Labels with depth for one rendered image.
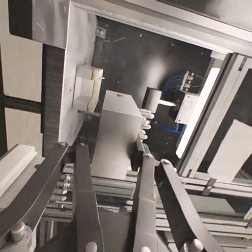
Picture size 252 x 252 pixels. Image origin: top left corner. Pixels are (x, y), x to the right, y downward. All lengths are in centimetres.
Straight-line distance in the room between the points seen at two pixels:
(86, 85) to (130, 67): 31
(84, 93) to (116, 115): 41
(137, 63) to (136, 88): 12
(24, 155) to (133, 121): 25
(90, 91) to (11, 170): 35
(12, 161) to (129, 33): 68
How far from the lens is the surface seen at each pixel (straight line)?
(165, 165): 17
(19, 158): 35
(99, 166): 21
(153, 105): 58
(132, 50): 80
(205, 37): 42
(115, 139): 18
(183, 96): 61
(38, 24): 26
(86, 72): 48
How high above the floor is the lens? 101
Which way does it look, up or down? 9 degrees up
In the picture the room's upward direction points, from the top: 101 degrees clockwise
